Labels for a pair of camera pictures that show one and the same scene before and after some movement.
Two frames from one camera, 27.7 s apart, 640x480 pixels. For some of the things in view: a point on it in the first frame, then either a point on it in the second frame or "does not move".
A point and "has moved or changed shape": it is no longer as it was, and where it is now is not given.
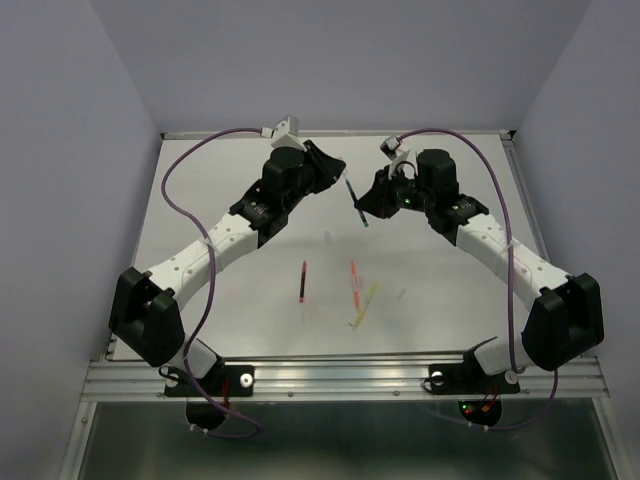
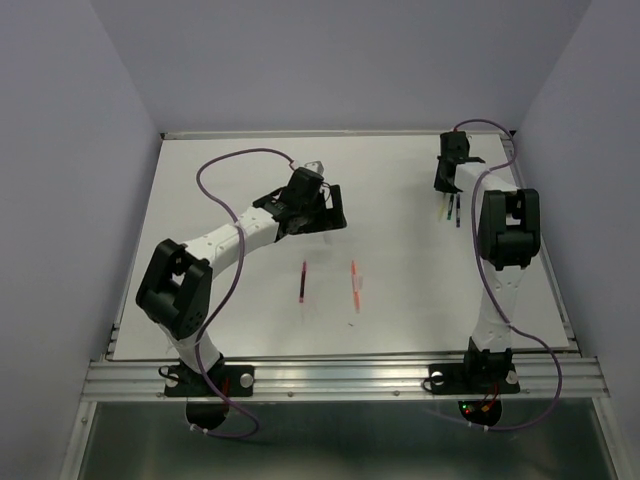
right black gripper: x=376 y=200 → x=439 y=183
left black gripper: x=327 y=167 → x=330 y=219
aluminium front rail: x=337 y=378 does not move
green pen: x=360 y=212 has moved or changed shape
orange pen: x=355 y=288 does not move
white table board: x=332 y=281 does not move
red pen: x=303 y=281 does not move
